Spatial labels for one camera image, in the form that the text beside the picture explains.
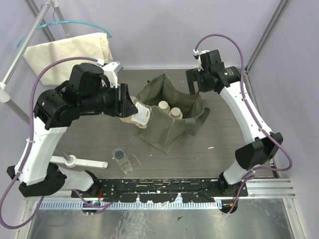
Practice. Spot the teal clothes hanger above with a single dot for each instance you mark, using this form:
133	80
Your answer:
64	22

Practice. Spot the olive green canvas bag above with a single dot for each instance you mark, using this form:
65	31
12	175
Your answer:
163	131

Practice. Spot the cream canvas cloth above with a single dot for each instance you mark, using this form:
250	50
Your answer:
94	45

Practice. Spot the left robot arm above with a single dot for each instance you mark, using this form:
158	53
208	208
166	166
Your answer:
37	174

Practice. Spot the clear bottle with dark cap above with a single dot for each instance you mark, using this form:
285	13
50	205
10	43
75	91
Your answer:
122	161

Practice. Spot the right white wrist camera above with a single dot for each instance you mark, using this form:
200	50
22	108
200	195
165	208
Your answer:
197	55

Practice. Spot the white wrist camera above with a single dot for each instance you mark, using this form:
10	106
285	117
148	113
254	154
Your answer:
197	55
111	71

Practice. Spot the amber bottle with white cap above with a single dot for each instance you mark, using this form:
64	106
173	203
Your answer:
142	118

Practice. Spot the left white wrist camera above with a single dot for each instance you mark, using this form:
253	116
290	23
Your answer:
111	71

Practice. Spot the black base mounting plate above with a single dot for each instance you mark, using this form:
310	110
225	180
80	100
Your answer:
198	190

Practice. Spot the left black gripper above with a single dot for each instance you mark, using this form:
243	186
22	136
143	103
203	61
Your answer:
119	100

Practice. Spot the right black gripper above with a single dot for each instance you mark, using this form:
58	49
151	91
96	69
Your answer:
193	75

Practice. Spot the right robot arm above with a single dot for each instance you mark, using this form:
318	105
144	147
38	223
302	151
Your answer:
258	137

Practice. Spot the cream bottle with beige cap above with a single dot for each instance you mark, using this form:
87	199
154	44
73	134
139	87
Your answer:
175	113

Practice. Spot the white metal clothes rack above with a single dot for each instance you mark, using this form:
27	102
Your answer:
15	21

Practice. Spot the green bottle with beige cap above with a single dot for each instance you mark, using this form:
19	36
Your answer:
164	106

